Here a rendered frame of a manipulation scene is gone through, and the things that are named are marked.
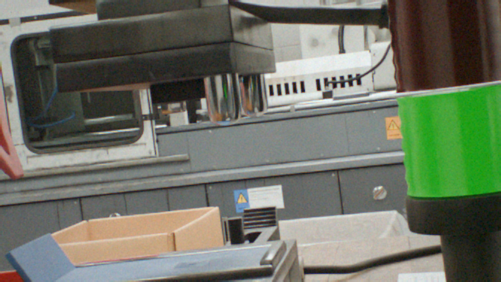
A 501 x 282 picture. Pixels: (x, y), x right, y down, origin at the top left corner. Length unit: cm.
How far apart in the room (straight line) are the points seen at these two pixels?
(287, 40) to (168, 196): 214
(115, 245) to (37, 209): 266
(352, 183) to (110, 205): 132
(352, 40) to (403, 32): 533
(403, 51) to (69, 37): 26
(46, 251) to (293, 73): 475
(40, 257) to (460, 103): 39
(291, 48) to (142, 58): 652
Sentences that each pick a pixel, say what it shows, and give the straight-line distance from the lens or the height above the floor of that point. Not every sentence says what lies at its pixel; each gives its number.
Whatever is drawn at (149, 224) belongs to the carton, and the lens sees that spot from 345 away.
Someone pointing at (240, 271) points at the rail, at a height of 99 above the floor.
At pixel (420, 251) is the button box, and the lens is 106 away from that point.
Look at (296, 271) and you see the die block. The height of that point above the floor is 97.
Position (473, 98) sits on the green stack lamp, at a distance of 33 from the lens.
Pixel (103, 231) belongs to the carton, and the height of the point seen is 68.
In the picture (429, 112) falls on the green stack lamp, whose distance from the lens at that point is 33.
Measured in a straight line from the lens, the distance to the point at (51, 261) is 66.
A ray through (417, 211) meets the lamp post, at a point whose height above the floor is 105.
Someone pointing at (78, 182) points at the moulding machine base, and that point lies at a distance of 545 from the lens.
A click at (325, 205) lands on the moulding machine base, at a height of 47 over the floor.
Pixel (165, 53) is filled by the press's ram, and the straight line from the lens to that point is 53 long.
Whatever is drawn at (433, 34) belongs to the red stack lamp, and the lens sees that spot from 33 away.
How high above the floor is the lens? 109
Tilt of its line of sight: 3 degrees down
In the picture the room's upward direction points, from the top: 7 degrees counter-clockwise
